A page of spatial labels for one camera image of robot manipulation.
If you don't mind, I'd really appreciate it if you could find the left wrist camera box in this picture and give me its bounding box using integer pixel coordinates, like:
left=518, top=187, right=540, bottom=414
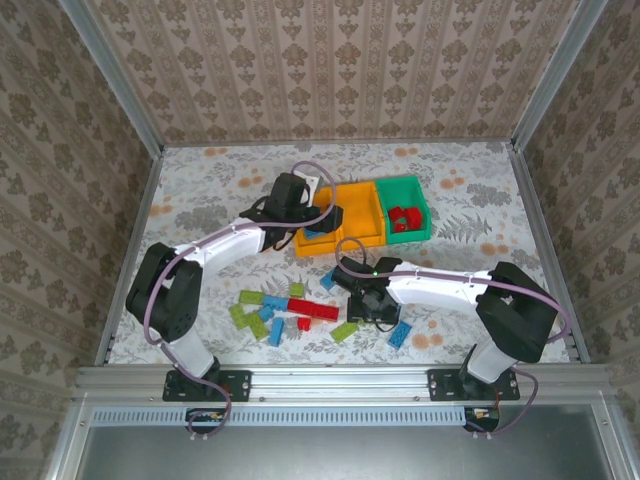
left=293, top=169, right=322, bottom=202

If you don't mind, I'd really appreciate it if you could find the aluminium side rail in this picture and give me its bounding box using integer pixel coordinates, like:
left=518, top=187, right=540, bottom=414
left=507, top=144, right=594, bottom=364
left=93, top=147, right=166, bottom=366

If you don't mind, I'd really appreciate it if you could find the wide aluminium mounting rail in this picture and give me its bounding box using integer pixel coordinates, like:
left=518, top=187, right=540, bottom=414
left=74, top=363, right=621, bottom=404

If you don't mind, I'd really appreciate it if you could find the green plastic bin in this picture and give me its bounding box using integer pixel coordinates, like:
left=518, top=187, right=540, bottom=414
left=374, top=175, right=433, bottom=247

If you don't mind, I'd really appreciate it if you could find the floral patterned table covering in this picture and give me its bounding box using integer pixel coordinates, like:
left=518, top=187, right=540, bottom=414
left=107, top=142, right=571, bottom=366

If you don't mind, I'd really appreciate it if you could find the aluminium back rail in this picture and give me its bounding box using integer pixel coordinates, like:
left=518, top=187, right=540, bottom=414
left=162, top=140, right=514, bottom=149

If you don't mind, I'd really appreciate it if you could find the grey slotted cable duct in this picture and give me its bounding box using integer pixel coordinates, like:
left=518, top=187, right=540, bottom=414
left=89, top=405, right=614, bottom=427

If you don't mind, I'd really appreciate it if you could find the aluminium frame post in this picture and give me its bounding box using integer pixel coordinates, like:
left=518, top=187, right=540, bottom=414
left=58, top=0, right=166, bottom=154
left=510, top=0, right=611, bottom=151

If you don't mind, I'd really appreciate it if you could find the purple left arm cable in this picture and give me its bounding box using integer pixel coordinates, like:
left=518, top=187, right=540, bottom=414
left=143, top=160, right=337, bottom=441

